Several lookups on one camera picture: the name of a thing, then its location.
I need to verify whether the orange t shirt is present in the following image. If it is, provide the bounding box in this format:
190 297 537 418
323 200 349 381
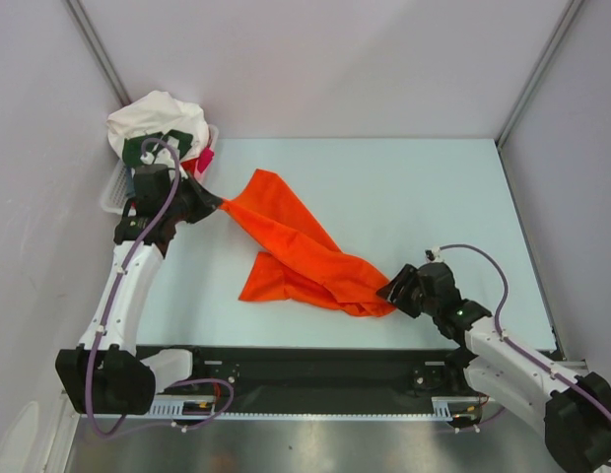
220 169 395 317

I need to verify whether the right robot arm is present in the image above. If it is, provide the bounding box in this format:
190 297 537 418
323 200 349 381
377 262 611 472

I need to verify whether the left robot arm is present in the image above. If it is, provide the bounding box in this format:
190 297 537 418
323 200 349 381
55 164 223 416

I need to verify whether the green and white t shirt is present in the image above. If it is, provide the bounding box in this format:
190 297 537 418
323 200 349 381
121 129 194 169

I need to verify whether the red t shirt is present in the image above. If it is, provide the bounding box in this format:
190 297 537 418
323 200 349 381
181 157 203 182

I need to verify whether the white plastic basket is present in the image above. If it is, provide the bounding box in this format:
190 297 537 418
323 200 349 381
100 124 219 215

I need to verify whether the pink garment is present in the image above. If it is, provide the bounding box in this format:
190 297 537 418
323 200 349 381
195 147 215 174

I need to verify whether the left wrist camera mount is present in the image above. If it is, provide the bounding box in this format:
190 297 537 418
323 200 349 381
140 152 161 166

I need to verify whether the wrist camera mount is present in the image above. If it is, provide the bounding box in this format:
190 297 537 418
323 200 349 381
140 152 161 166
425 246 443 263

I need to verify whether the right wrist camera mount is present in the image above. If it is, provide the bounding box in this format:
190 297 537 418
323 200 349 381
425 246 443 263

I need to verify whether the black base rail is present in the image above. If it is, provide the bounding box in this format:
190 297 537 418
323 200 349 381
166 345 497 404

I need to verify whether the white slotted cable duct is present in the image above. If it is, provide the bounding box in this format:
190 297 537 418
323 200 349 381
145 394 478 422

